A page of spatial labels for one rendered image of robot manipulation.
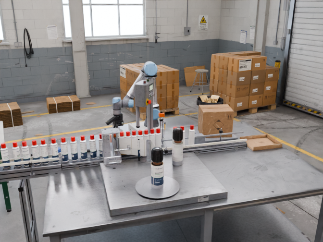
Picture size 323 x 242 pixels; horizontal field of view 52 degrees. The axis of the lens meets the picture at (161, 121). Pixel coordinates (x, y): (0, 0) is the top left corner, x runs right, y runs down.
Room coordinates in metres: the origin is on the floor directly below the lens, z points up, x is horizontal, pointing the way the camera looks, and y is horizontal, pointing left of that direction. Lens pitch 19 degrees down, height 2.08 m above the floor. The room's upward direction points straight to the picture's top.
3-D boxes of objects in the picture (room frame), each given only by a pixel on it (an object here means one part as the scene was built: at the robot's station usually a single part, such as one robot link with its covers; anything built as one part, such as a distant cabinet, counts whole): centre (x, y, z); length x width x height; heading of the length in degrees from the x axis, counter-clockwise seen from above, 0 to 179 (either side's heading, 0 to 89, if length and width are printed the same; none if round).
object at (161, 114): (2.72, -0.01, 1.05); 0.10 x 0.04 x 0.33; 15
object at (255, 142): (2.92, -0.94, 0.85); 0.30 x 0.26 x 0.04; 105
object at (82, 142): (2.49, 0.64, 0.98); 0.05 x 0.05 x 0.20
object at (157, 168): (2.04, 0.03, 1.04); 0.09 x 0.09 x 0.29
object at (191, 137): (2.74, -0.27, 0.98); 0.05 x 0.05 x 0.20
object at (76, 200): (2.60, -0.13, 0.82); 2.10 x 1.50 x 0.02; 105
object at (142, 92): (2.71, 0.15, 1.38); 0.17 x 0.10 x 0.19; 160
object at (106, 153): (2.46, 0.40, 1.01); 0.14 x 0.13 x 0.26; 105
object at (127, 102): (3.01, 0.32, 1.21); 0.11 x 0.11 x 0.08; 7
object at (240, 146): (2.66, 0.02, 0.85); 1.65 x 0.11 x 0.05; 105
